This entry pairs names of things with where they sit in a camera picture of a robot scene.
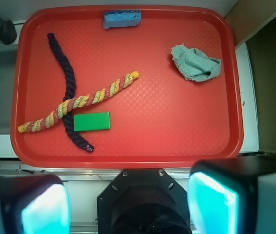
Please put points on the blue sponge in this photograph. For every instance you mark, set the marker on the blue sponge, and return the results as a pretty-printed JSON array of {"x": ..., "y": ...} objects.
[{"x": 120, "y": 19}]

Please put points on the teal crumpled cloth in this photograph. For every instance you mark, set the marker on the teal crumpled cloth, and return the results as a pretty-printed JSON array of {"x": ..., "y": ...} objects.
[{"x": 194, "y": 64}]

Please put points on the red plastic tray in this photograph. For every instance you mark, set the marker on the red plastic tray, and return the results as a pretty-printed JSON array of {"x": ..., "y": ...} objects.
[{"x": 161, "y": 120}]

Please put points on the green rectangular block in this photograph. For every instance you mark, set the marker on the green rectangular block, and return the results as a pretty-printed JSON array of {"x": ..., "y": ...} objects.
[{"x": 92, "y": 121}]

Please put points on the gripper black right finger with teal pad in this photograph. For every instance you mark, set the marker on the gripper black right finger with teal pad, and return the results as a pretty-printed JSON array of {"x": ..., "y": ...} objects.
[{"x": 233, "y": 196}]

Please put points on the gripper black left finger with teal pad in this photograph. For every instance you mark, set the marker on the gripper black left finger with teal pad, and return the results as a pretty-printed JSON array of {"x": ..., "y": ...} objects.
[{"x": 34, "y": 205}]

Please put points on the black octagonal mount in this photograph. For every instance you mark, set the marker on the black octagonal mount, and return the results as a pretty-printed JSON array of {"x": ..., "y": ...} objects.
[{"x": 143, "y": 201}]

